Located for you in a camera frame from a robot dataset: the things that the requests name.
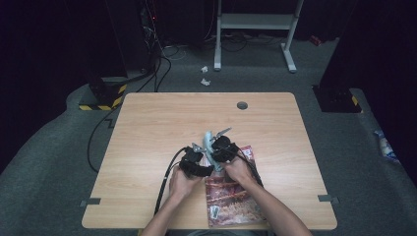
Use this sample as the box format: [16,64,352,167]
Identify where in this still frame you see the grey table bracket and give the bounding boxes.
[317,194,340,205]
[79,198,102,208]

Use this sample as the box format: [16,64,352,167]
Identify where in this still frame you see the dark equipment rack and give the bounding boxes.
[139,0,165,75]

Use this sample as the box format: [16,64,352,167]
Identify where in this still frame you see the plastic packet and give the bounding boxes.
[373,130,399,163]

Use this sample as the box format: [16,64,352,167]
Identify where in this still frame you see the person's left hand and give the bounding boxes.
[168,165,205,207]

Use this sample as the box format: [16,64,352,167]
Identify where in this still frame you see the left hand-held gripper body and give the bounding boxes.
[178,142,206,171]

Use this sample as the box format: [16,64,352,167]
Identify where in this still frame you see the tangle of floor cables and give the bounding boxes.
[220,30,286,53]

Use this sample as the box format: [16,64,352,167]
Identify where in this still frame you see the white metal stand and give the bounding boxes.
[213,0,304,74]

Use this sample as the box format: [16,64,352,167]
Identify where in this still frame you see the black curtain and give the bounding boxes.
[319,0,417,185]
[0,0,129,161]

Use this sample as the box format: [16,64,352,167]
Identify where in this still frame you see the left hand-held gripper black cable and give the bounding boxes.
[153,147,188,215]

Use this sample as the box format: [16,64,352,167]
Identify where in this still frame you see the glossy magazine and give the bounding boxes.
[201,145,268,229]

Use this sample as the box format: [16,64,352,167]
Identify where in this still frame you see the person's right hand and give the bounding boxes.
[221,156,259,188]

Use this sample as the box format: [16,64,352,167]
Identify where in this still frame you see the black floor cable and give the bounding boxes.
[87,104,122,174]
[136,55,173,93]

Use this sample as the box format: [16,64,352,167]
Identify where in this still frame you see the black yellow striped stand base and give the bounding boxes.
[78,77,128,112]
[312,85,364,114]

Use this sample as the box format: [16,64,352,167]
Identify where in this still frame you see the light blue cloth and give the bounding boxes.
[202,131,224,173]

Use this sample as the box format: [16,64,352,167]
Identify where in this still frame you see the right hand-held gripper black cable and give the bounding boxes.
[225,147,264,189]

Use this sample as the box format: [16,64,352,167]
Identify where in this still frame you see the person's grey clothing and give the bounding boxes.
[185,229,257,236]

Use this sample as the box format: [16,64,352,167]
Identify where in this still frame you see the hand-held gripper black cable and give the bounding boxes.
[225,147,264,189]
[153,147,188,215]

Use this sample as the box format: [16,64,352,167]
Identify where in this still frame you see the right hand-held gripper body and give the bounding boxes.
[210,127,240,163]

